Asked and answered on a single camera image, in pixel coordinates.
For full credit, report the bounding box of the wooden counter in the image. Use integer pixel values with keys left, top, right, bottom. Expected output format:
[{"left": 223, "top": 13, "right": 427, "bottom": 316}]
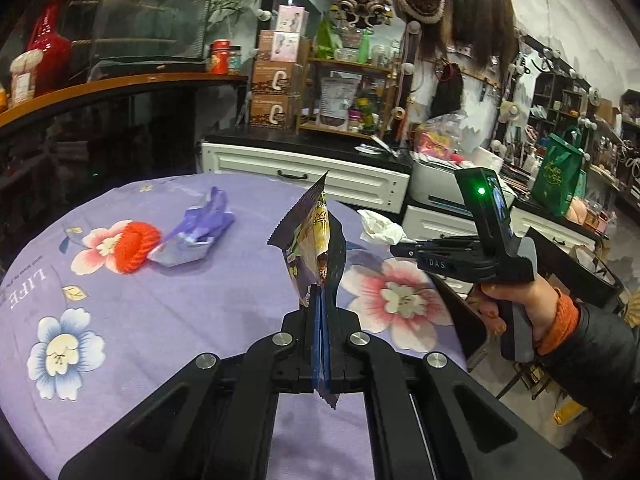
[{"left": 0, "top": 71, "right": 249, "bottom": 128}]

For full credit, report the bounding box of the person's right forearm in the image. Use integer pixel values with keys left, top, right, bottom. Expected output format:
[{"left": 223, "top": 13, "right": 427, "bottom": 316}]
[{"left": 537, "top": 290, "right": 640, "bottom": 441}]

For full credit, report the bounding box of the person's right hand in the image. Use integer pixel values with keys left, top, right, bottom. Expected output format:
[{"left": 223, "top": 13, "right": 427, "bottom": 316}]
[{"left": 468, "top": 275, "right": 562, "bottom": 356}]

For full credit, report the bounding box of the orange foam net ball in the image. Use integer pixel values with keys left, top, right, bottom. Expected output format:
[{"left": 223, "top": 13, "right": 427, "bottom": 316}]
[{"left": 117, "top": 221, "right": 162, "bottom": 274}]

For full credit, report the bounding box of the brown cookie packet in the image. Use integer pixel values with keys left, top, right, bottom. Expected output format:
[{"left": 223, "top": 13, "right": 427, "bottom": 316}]
[{"left": 266, "top": 171, "right": 347, "bottom": 411}]

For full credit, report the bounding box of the red tin can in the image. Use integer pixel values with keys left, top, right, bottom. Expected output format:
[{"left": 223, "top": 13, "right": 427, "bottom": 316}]
[{"left": 209, "top": 39, "right": 231, "bottom": 75}]

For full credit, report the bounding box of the dark carved ornament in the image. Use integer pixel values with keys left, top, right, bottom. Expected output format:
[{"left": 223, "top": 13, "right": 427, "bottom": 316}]
[{"left": 332, "top": 0, "right": 393, "bottom": 29}]

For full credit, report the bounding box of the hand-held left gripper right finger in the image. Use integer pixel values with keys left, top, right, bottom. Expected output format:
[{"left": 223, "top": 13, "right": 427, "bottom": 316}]
[{"left": 320, "top": 290, "right": 583, "bottom": 480}]

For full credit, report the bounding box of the white printer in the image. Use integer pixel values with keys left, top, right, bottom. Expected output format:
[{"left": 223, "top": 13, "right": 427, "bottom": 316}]
[{"left": 410, "top": 157, "right": 517, "bottom": 222}]

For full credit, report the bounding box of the red vase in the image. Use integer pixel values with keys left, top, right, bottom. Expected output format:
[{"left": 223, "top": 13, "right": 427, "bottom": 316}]
[{"left": 26, "top": 0, "right": 72, "bottom": 97}]

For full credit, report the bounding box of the brown hair wig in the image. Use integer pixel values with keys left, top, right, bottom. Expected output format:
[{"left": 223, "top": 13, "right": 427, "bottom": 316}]
[{"left": 429, "top": 0, "right": 517, "bottom": 70}]

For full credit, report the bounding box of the purple plastic wrapper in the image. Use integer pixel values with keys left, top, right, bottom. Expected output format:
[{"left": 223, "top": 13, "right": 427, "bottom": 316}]
[{"left": 149, "top": 186, "right": 236, "bottom": 267}]

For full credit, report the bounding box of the brown cardboard box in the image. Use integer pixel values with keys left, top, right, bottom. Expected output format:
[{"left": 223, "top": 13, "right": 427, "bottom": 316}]
[
  {"left": 251, "top": 61, "right": 294, "bottom": 95},
  {"left": 249, "top": 93, "right": 292, "bottom": 129}
]

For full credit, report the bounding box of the crumpled white tissue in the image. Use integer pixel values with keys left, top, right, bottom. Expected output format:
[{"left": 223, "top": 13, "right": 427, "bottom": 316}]
[{"left": 357, "top": 209, "right": 407, "bottom": 245}]

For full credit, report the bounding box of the clear plastic bag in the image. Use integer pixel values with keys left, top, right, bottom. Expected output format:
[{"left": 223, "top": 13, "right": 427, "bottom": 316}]
[{"left": 414, "top": 114, "right": 473, "bottom": 162}]

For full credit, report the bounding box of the wooden shelf rack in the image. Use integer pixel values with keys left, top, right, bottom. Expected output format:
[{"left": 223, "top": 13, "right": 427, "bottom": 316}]
[{"left": 299, "top": 56, "right": 397, "bottom": 142}]

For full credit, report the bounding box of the green tote bag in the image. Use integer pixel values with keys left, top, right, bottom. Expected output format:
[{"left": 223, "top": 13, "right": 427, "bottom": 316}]
[{"left": 530, "top": 131, "right": 589, "bottom": 217}]

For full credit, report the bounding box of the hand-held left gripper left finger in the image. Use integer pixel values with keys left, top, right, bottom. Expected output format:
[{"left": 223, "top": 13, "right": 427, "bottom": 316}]
[{"left": 59, "top": 285, "right": 321, "bottom": 480}]

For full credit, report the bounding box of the white drawer cabinet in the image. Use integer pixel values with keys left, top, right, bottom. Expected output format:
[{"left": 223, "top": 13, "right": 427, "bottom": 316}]
[{"left": 200, "top": 141, "right": 414, "bottom": 214}]

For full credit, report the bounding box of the pink product box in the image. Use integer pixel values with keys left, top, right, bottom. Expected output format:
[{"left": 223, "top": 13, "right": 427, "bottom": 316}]
[{"left": 276, "top": 5, "right": 309, "bottom": 34}]

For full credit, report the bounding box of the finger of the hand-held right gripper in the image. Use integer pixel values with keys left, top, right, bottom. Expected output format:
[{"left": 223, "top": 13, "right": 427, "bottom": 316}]
[{"left": 390, "top": 238, "right": 482, "bottom": 261}]

